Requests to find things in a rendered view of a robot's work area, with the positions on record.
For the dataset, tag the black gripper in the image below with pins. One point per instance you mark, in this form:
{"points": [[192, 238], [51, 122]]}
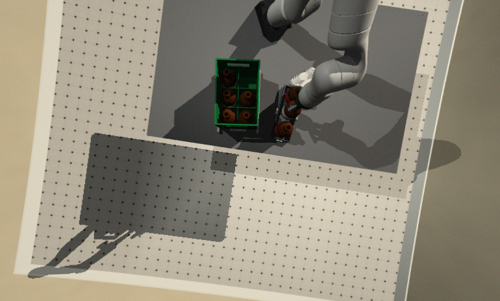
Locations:
{"points": [[296, 105]]}

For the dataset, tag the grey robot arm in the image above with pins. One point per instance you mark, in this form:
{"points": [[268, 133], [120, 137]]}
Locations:
{"points": [[349, 28]]}

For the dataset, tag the brown bottle with red label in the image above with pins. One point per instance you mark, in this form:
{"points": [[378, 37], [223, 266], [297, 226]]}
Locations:
{"points": [[283, 129], [246, 117]]}

